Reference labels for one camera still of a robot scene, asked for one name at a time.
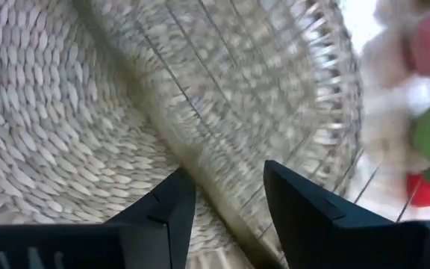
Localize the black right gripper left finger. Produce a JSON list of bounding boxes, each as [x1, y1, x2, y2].
[[0, 167, 197, 269]]

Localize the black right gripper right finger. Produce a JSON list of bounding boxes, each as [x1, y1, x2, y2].
[[262, 159, 430, 269]]

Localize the brass wire basket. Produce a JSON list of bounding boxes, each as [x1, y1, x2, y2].
[[72, 0, 430, 269]]

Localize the small red plastic strawberry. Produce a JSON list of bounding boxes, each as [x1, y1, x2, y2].
[[405, 167, 430, 208]]

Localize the round woven straw placemat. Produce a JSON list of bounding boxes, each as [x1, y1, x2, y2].
[[0, 0, 365, 269]]

